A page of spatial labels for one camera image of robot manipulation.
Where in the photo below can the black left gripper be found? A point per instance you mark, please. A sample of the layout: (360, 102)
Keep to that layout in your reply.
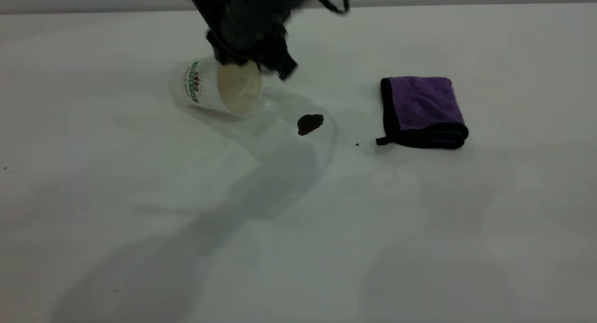
(247, 20)

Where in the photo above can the white paper coffee cup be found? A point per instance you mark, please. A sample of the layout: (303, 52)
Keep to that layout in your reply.
(235, 90)

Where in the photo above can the dark coffee spill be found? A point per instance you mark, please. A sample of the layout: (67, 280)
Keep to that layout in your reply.
(309, 123)

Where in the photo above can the purple cloth with black trim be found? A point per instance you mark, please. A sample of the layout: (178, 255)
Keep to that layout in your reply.
(422, 104)

